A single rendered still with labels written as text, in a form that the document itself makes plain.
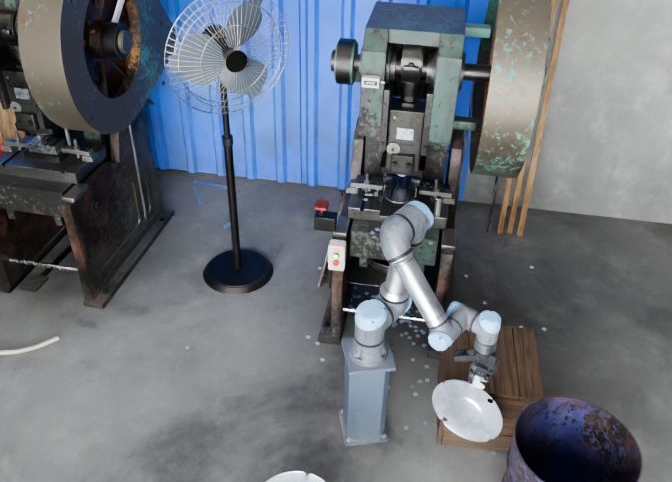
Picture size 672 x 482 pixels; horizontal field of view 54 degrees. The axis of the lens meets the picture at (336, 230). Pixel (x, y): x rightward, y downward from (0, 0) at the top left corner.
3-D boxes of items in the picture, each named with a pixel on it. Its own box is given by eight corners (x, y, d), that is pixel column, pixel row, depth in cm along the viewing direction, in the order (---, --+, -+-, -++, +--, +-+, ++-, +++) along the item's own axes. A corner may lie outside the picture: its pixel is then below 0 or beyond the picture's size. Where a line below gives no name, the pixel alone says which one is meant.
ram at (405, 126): (418, 176, 286) (424, 114, 269) (383, 172, 288) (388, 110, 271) (420, 157, 300) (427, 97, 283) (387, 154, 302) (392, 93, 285)
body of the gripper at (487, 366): (488, 384, 238) (493, 360, 231) (466, 374, 242) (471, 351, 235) (496, 371, 244) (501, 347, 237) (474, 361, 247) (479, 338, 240)
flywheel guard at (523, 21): (517, 217, 257) (563, 3, 209) (444, 208, 260) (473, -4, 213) (507, 107, 340) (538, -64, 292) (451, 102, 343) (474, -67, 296)
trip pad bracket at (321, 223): (334, 253, 301) (335, 217, 290) (313, 250, 302) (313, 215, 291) (336, 245, 306) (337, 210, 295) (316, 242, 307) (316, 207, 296)
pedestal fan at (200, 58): (277, 311, 345) (265, 2, 253) (159, 295, 353) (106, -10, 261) (322, 189, 445) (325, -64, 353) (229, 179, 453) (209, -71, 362)
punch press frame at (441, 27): (431, 324, 317) (469, 52, 239) (342, 312, 322) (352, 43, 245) (438, 230, 380) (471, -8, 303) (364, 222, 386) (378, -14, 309)
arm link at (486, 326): (484, 304, 232) (506, 315, 228) (480, 328, 239) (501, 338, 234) (473, 316, 227) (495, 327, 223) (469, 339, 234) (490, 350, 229)
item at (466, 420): (465, 448, 266) (464, 449, 265) (419, 392, 266) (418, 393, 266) (518, 429, 246) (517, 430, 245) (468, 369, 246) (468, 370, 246)
